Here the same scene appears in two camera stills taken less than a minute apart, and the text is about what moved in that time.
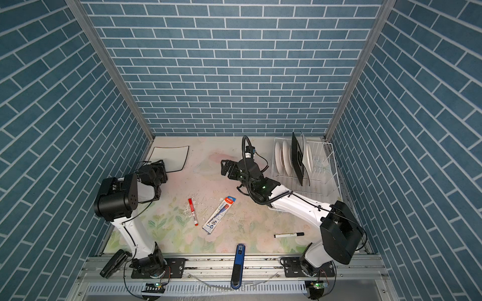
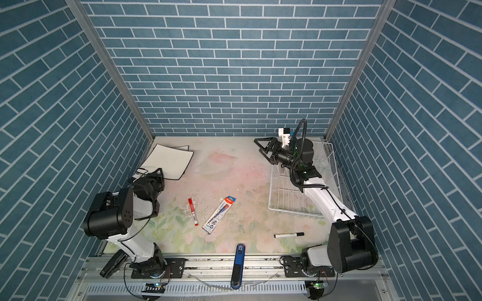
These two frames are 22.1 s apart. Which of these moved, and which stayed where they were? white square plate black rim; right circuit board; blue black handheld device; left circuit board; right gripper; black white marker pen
Moved: white square plate black rim; right gripper
Stayed: right circuit board; blue black handheld device; left circuit board; black white marker pen
